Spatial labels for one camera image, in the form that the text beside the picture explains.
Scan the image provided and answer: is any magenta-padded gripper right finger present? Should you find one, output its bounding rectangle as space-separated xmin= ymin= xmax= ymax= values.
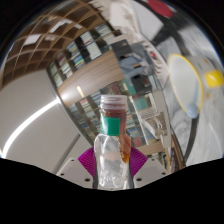
xmin=126 ymin=146 xmax=168 ymax=189

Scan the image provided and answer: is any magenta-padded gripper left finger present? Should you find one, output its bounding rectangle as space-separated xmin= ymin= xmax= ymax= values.
xmin=55 ymin=146 xmax=98 ymax=189

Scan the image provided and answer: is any clear plastic bottle green label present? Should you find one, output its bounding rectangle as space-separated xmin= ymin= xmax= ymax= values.
xmin=93 ymin=94 xmax=132 ymax=191

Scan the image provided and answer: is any beige ramp architectural model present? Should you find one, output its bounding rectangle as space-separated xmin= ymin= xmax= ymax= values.
xmin=135 ymin=95 xmax=168 ymax=138

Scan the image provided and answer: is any straight ceiling light strip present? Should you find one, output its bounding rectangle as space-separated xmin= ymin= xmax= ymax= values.
xmin=1 ymin=98 xmax=62 ymax=158

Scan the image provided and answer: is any grey building model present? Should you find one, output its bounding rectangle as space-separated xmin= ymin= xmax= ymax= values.
xmin=111 ymin=39 xmax=158 ymax=95

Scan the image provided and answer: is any flat round red coaster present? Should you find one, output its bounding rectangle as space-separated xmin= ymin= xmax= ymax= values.
xmin=146 ymin=0 xmax=176 ymax=20

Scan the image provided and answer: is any white mug yellow handle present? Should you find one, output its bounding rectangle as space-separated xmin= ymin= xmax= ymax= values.
xmin=166 ymin=53 xmax=224 ymax=120

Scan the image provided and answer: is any narrow wall bookshelf with books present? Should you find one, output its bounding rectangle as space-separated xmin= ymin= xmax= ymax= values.
xmin=45 ymin=21 xmax=122 ymax=88

